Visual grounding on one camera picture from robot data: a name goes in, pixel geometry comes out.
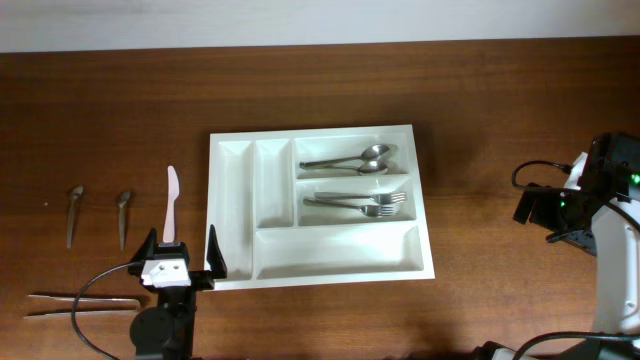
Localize metal fork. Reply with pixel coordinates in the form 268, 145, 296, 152
303, 198, 396, 218
314, 192, 407, 205

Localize left black cable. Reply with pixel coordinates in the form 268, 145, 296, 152
70, 260, 146, 360

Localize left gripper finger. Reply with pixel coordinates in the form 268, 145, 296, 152
206, 224, 228, 279
130, 228, 157, 263

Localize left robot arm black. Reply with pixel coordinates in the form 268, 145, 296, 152
128, 226, 227, 359

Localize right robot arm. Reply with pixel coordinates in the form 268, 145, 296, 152
471, 132, 639, 360

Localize pink plastic knife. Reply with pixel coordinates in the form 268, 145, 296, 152
162, 165, 180, 243

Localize small metal teaspoon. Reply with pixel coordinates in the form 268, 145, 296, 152
66, 185, 84, 249
117, 191, 132, 251

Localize white plastic cutlery tray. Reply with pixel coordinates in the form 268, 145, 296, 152
206, 125, 435, 290

